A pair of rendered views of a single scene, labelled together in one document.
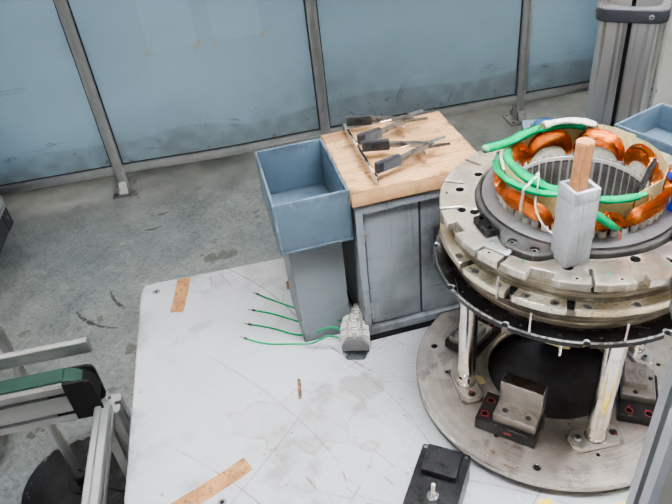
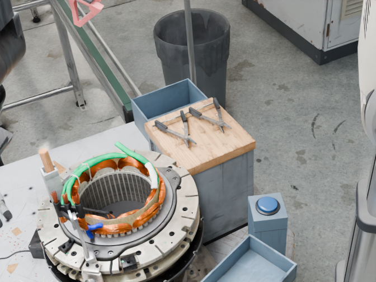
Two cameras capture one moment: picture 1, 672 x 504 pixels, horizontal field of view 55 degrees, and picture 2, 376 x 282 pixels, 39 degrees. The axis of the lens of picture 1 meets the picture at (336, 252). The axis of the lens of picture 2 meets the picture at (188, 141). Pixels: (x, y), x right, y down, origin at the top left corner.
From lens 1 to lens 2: 1.23 m
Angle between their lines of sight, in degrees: 57
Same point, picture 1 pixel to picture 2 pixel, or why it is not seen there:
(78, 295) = (333, 107)
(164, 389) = (116, 137)
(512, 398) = not seen: hidden behind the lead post
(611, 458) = not seen: outside the picture
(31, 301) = (316, 89)
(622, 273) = (44, 220)
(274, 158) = (192, 89)
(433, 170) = (171, 149)
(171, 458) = (77, 153)
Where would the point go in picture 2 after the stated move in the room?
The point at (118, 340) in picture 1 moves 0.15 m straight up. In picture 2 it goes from (305, 144) to (306, 121)
